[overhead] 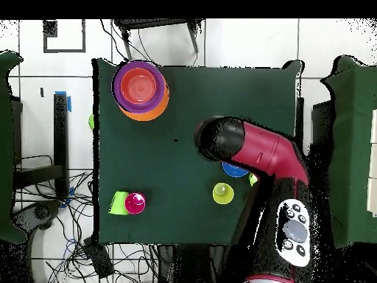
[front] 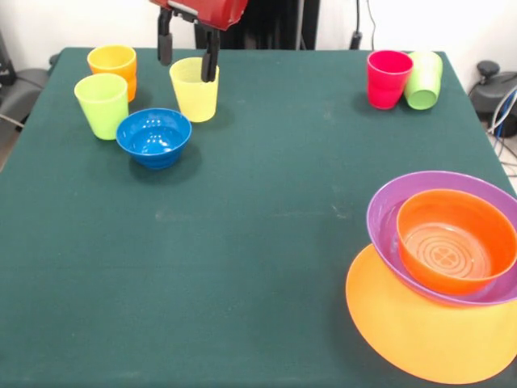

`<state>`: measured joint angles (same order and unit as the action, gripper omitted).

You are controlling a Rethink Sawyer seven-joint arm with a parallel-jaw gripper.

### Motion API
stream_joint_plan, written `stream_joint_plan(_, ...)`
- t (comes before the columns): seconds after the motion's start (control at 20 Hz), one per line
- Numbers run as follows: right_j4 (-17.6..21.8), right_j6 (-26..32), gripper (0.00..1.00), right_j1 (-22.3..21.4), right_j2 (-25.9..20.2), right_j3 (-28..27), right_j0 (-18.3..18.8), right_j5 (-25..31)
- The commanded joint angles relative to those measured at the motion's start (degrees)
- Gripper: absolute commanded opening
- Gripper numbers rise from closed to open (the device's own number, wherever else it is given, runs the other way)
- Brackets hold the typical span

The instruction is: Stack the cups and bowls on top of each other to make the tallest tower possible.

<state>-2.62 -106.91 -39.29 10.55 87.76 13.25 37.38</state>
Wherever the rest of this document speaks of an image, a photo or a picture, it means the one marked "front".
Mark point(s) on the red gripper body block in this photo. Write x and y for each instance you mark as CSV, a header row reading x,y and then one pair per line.
x,y
218,12

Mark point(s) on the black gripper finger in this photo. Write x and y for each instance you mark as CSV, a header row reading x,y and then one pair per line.
x,y
210,60
164,44

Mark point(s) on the yellow cup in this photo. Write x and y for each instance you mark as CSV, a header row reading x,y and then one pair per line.
x,y
196,101

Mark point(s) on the red cup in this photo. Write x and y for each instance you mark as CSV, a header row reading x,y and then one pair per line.
x,y
383,85

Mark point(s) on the purple bowl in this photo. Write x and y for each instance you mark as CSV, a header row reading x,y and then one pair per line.
x,y
381,226

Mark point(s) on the small orange-red bowl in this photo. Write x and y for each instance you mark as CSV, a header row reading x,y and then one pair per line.
x,y
444,279

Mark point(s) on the large orange bowl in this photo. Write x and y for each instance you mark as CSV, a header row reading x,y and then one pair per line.
x,y
404,331

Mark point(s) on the orange cup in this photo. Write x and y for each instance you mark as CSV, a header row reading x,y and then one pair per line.
x,y
132,91
117,64

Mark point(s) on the light green cup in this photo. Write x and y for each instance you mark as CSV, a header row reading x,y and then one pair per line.
x,y
103,113

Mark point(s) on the blue bowl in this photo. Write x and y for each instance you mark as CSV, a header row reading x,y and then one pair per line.
x,y
153,149

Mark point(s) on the black office chair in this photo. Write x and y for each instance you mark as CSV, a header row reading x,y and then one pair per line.
x,y
24,85
493,93

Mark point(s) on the dark green tablecloth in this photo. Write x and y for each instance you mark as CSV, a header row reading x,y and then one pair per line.
x,y
202,283

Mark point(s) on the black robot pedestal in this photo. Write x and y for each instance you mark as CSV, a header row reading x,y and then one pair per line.
x,y
274,24

